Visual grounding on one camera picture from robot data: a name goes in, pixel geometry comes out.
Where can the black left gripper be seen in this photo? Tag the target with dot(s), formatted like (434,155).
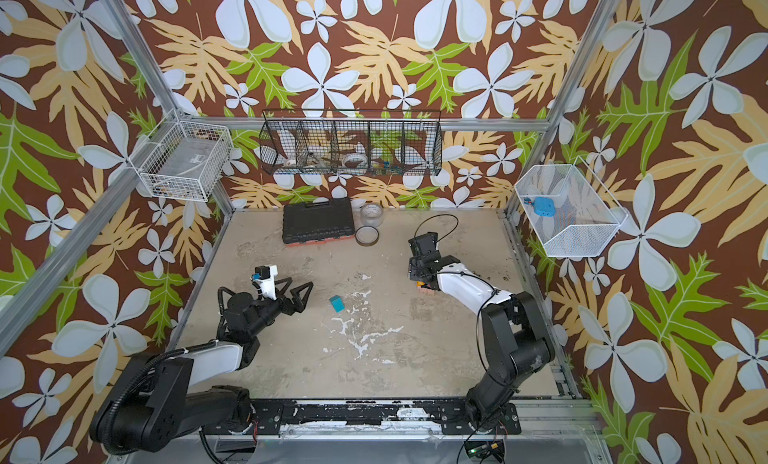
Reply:
(297,306)

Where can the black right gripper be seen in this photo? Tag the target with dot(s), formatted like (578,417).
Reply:
(424,260)

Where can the teal triangular block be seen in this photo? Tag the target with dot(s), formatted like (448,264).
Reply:
(337,304)

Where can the pink rectangular block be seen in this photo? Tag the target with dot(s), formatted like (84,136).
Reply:
(426,291)

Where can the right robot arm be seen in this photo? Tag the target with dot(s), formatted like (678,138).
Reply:
(512,333)

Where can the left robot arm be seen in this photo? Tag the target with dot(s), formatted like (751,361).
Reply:
(153,402)

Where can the brown tape roll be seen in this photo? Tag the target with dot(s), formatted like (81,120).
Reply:
(367,236)

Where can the clear tape roll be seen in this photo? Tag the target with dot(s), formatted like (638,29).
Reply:
(371,215)

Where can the black red tool case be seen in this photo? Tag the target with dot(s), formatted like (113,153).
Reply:
(305,223)

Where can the white tape roll in basket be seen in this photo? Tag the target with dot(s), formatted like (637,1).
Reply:
(355,161)

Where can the blue object in basket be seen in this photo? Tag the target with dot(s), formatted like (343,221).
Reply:
(541,206)

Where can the white mesh basket right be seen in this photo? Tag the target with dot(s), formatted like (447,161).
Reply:
(588,215)

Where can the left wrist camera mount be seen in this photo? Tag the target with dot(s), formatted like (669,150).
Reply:
(263,280)

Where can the black wire wall basket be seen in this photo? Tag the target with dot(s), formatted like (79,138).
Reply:
(395,142)

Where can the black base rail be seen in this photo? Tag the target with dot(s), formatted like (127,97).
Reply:
(449,416)

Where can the white wire basket left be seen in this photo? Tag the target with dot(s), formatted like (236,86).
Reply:
(182,158)

